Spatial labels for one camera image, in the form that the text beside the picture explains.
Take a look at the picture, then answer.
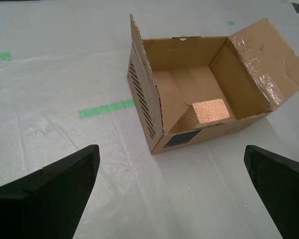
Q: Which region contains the green tape strip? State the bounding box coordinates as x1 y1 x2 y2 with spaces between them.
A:
79 99 136 120

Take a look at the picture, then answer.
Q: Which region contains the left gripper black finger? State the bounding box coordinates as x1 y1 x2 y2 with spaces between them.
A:
244 145 299 239
0 144 100 239

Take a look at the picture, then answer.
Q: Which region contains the light wooden block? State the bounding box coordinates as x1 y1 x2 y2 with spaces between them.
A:
168 99 232 134

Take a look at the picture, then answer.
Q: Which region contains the brown cardboard box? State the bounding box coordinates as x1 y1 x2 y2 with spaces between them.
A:
126 13 299 155

